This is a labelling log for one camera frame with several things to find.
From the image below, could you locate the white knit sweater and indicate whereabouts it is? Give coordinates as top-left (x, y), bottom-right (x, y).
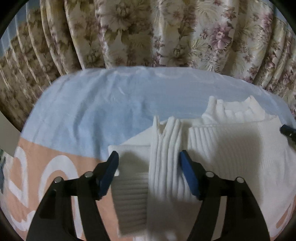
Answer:
top-left (108, 96), bottom-right (295, 240)

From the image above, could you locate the orange and blue bedsheet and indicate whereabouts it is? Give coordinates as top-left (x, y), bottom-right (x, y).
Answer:
top-left (4, 67), bottom-right (295, 240)

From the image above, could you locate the blue floral curtain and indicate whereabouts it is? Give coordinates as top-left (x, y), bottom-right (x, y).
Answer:
top-left (1, 1), bottom-right (295, 130)

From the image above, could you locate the white board panel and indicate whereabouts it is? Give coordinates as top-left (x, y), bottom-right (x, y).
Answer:
top-left (0, 113), bottom-right (21, 157)

